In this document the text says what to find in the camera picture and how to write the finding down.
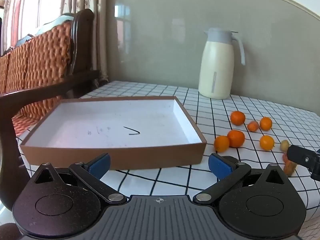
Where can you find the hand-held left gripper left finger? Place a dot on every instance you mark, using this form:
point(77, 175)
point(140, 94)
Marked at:
point(100, 166)

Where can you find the orange woven sofa cushion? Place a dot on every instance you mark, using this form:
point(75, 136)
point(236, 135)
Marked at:
point(37, 60)

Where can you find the white black checked tablecloth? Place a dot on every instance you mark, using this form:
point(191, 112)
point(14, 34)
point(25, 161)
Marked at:
point(212, 110)

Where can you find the orange tangerine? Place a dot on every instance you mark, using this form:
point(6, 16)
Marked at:
point(237, 118)
point(265, 123)
point(267, 142)
point(236, 138)
point(221, 143)

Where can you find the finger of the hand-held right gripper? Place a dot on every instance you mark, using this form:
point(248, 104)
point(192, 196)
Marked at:
point(300, 156)

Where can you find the small yellow-brown round fruit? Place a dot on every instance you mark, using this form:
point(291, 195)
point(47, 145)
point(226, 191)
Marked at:
point(284, 145)

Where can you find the beige patterned curtain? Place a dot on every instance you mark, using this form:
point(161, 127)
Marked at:
point(100, 30)

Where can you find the window with red frame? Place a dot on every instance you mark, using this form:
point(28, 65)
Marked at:
point(32, 5)

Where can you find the pale blue cloth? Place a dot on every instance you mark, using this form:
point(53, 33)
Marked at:
point(55, 23)

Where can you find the brown cardboard box white inside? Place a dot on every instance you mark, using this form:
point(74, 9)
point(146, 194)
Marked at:
point(100, 120)

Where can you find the dark wooden sofa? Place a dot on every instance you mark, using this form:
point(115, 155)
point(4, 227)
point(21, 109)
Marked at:
point(82, 30)

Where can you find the cream thermos jug grey lid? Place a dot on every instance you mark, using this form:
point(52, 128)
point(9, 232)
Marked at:
point(215, 62)

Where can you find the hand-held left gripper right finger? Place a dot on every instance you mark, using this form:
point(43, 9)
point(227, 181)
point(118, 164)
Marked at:
point(220, 166)

